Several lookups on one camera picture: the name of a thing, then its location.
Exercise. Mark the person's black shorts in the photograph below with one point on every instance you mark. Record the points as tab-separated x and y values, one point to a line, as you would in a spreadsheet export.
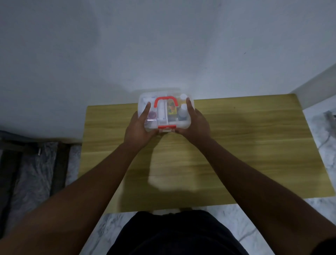
175	233

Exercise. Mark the person's right hand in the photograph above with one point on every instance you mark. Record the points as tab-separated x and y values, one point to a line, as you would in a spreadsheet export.
198	128

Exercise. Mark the person's left forearm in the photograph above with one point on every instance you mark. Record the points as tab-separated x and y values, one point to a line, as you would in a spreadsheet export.
78	199

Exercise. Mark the yellow printed packet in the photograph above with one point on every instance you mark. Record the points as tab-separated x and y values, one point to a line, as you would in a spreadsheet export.
172	108

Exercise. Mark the white tube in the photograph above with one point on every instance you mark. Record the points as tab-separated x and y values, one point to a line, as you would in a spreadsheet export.
162	111

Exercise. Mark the white plastic bottle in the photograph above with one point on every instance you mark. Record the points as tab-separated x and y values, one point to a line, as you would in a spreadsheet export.
183	111

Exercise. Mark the purple round container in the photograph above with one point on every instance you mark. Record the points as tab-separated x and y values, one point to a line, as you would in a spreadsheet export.
152	115

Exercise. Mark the person's right forearm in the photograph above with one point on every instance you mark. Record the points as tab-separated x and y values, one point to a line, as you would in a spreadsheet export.
252	194

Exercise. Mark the person's right thumb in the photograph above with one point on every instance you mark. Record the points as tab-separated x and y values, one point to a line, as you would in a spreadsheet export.
180	131

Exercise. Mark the person's left hand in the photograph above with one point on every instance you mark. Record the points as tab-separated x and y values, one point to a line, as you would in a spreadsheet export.
135	131

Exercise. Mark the black metal frame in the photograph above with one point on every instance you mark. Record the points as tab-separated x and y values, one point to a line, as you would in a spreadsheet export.
60	168

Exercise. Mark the person's left thumb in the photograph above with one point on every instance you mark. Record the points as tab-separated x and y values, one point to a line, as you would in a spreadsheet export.
153	133

